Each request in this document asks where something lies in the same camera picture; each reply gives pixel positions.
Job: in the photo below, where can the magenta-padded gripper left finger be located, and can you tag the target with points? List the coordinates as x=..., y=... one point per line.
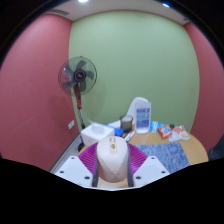
x=75, y=168

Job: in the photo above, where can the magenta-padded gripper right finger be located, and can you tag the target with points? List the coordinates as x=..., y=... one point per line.
x=150, y=168

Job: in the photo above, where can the cream white computer mouse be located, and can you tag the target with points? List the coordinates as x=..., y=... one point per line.
x=113, y=160

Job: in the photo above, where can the blue-grey patterned mouse pad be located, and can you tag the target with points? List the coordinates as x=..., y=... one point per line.
x=166, y=155

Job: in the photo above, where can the whiteboard marker red cap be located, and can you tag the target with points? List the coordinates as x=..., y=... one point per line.
x=129, y=135

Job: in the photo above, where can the white tissue box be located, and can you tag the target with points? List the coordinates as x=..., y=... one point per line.
x=95, y=135

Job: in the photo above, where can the red snack packet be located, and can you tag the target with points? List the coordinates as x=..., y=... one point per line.
x=165, y=132

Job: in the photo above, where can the light blue snack packet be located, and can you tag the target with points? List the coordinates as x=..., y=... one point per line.
x=156, y=126

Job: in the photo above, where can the orange snack packet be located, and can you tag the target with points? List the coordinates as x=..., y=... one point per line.
x=180, y=134

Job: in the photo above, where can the small black object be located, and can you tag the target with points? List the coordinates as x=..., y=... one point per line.
x=172, y=126

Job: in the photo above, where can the blue whiteboard eraser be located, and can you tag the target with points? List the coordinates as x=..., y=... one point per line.
x=119, y=132

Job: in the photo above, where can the dark mesh pen cup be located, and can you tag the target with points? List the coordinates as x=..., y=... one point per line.
x=126, y=124

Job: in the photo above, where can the acrylic sign stand blue cards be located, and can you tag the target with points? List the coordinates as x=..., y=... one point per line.
x=143, y=118

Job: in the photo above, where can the white chair back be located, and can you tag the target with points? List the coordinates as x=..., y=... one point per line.
x=136, y=105

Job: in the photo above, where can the black standing fan red pole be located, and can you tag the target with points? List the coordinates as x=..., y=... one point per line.
x=77, y=75

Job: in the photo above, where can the ceiling light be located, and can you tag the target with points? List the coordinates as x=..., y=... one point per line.
x=83, y=1

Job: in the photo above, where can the white wall socket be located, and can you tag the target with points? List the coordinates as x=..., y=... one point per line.
x=71, y=124

